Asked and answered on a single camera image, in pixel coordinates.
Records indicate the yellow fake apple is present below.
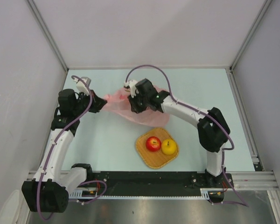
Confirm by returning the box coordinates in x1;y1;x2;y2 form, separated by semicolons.
161;139;177;155

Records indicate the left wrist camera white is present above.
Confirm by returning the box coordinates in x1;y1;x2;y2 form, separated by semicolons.
73;77;91;95

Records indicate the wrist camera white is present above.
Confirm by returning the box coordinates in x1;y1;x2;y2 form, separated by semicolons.
73;77;91;95
124;80;139;98

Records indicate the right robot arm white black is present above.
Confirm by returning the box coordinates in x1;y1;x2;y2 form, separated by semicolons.
124;78;230;187

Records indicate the red fake apple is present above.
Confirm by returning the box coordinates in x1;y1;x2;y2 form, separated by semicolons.
145;136;161;152

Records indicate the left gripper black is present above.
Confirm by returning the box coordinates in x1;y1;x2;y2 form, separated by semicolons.
72;89;107;117

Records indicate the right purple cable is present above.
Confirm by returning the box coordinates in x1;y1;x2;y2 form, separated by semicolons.
125;64;249;208

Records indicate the woven bamboo tray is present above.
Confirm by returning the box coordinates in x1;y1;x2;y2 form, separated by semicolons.
135;127;179;169

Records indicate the purple cable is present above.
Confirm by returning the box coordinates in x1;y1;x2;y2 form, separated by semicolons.
37;75;108;221
125;64;249;208

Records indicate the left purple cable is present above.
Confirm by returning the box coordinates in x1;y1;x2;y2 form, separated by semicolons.
37;75;108;221

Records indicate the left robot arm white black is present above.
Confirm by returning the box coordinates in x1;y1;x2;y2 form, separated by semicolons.
21;89;107;213

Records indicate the pink plastic bag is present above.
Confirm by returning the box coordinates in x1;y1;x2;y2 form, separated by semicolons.
102;85;170;128

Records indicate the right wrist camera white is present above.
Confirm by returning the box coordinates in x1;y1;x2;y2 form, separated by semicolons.
124;80;139;98

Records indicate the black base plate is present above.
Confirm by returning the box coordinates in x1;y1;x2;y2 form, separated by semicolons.
91;171;233;197

